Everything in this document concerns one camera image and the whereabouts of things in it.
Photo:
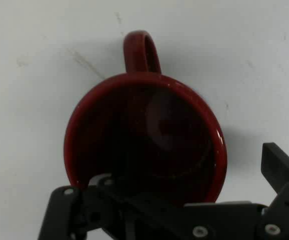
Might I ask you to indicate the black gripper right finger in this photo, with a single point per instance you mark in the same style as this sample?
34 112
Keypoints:
277 165

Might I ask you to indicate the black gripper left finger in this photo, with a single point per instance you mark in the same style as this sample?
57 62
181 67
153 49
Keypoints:
67 215

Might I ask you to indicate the red ceramic mug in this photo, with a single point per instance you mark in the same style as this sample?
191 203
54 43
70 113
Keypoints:
89 130

